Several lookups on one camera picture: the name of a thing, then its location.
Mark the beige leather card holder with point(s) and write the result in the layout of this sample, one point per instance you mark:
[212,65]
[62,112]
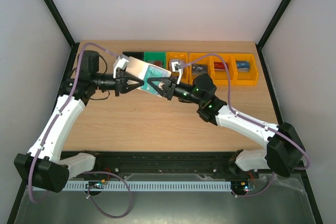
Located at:
[136,66]

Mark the black frame post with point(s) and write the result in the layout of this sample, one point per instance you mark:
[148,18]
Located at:
[273,23]
[60,22]

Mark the white slotted cable duct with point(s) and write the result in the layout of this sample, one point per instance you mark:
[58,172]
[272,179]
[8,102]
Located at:
[75,185]

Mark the black frame post right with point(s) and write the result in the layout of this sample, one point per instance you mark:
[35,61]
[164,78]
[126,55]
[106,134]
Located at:
[273,23]

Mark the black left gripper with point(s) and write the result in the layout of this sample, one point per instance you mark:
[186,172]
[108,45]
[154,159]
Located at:
[121,80]

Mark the black frame post left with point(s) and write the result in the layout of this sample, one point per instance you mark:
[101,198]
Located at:
[60,22]

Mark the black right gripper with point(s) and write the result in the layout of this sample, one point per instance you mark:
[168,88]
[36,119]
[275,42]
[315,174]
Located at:
[169,88]

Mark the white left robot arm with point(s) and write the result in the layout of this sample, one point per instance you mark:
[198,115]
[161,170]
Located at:
[42,166]

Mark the black storage bin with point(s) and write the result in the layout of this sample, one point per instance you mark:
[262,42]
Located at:
[135,54]

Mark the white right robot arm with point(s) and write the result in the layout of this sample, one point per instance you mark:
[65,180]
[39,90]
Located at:
[281,148]

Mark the grey cards in bin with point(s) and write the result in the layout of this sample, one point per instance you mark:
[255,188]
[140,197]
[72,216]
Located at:
[198,69]

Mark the red white card green bin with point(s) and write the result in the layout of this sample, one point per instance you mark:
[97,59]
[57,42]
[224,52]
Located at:
[157,63]

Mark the red card in bin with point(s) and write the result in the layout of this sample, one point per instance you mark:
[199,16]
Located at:
[220,66]

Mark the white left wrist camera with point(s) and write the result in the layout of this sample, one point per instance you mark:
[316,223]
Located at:
[120,64]

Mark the blue cards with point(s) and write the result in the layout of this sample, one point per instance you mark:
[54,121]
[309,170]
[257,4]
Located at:
[153,76]

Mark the green storage bin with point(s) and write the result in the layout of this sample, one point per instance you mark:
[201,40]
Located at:
[150,56]

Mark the yellow storage bin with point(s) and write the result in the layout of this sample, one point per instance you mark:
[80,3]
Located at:
[220,75]
[246,78]
[195,56]
[182,58]

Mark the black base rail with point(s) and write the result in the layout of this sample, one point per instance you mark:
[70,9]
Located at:
[218,165]

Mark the blue card in bin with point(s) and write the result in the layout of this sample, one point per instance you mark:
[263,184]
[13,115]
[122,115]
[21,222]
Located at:
[243,66]

